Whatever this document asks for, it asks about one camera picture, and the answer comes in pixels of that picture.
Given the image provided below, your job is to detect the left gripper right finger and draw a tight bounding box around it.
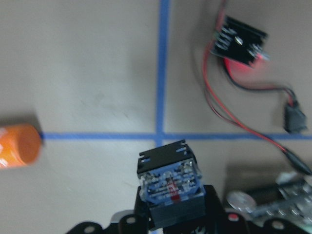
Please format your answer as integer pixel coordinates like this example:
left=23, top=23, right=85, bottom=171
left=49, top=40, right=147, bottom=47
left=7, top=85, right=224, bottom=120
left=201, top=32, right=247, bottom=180
left=163, top=185, right=307, bottom=234

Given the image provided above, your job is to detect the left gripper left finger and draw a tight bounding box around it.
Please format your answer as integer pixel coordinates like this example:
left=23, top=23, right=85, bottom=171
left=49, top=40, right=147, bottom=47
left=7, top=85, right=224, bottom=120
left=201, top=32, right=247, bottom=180
left=67, top=187, right=156, bottom=234

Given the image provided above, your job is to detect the orange cylinder labelled 4680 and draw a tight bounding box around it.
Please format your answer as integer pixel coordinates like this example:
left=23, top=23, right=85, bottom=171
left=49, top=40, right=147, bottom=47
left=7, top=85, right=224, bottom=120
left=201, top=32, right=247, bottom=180
left=0, top=124, right=41, bottom=169

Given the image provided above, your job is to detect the green conveyor belt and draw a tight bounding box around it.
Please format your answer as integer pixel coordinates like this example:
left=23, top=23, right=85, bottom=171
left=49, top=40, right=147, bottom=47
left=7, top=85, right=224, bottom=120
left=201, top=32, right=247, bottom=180
left=226, top=171, right=312, bottom=233

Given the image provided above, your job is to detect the small controller circuit board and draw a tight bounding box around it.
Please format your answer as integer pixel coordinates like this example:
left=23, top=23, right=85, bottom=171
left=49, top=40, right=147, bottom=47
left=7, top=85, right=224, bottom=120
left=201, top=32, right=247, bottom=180
left=211, top=16, right=268, bottom=67

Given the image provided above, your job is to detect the red black power cable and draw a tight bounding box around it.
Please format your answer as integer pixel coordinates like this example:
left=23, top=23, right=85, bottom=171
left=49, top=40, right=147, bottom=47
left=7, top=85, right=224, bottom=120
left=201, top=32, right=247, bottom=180
left=201, top=0, right=312, bottom=176

